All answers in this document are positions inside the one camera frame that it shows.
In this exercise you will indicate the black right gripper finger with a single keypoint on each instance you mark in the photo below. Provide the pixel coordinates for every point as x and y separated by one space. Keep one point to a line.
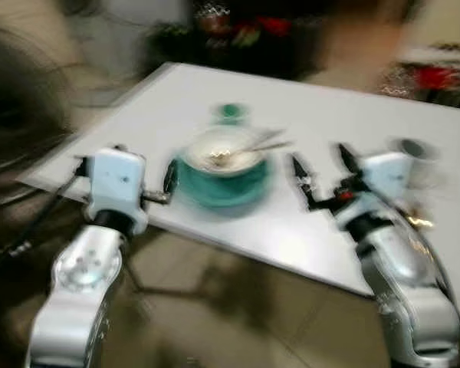
348 159
301 178

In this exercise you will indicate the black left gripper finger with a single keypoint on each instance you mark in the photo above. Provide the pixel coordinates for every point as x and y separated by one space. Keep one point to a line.
170 180

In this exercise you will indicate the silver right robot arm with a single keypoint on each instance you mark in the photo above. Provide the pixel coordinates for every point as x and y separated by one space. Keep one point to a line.
402 284

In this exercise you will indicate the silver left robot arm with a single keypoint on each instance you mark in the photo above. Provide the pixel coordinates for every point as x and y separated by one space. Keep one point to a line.
80 268

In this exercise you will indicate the teal round plate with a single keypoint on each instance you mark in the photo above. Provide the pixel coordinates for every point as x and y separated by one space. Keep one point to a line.
224 190

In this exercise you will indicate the metal spoon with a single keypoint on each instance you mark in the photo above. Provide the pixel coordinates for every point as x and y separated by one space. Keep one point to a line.
254 146

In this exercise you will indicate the white bowl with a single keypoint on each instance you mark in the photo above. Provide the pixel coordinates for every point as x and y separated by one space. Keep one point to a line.
222 153

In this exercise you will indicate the white mug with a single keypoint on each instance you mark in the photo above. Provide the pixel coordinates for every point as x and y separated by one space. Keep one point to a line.
414 162

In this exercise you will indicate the gold fork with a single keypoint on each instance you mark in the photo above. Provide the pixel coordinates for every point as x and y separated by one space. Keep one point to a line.
420 220

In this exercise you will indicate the small teal cup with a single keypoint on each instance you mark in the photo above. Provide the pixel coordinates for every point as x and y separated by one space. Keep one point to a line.
231 114

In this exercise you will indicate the red flower arrangement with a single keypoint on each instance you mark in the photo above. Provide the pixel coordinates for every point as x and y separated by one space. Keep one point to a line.
437 75

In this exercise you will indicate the dark standing fan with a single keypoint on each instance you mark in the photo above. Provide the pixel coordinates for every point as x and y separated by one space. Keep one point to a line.
19 107

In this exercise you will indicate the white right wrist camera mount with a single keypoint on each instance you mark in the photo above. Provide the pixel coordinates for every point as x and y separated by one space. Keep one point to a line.
386 175

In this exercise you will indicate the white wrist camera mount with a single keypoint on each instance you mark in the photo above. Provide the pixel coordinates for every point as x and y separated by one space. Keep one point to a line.
116 180
386 175

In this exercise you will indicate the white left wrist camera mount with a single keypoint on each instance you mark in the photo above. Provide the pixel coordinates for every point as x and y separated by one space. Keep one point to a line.
116 180

